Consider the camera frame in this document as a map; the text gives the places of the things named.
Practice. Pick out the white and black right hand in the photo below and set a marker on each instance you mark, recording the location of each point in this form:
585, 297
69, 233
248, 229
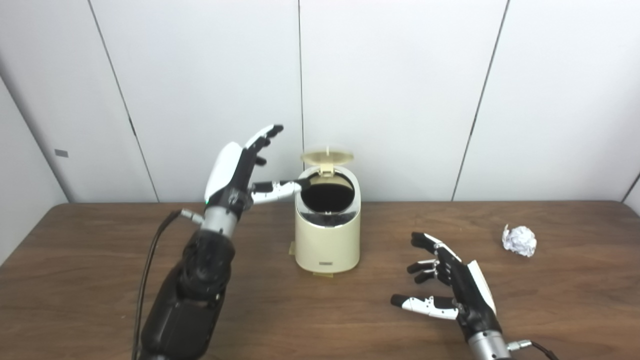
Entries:
472, 295

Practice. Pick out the white and black left hand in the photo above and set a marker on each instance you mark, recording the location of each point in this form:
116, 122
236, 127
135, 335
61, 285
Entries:
227, 172

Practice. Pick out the white paper ball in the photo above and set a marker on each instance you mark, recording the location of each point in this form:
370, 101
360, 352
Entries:
520, 241

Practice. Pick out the cream round bin lid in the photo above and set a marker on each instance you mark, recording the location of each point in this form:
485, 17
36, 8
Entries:
327, 156

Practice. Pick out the cream-colored bin body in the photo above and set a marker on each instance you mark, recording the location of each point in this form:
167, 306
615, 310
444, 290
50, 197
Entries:
327, 245

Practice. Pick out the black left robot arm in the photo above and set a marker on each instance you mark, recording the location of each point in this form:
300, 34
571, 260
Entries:
192, 295

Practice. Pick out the yellow tape under bin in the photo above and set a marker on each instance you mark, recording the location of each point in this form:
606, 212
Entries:
323, 274

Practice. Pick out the small gray wall plate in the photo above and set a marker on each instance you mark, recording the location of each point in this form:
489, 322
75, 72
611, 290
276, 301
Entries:
61, 153

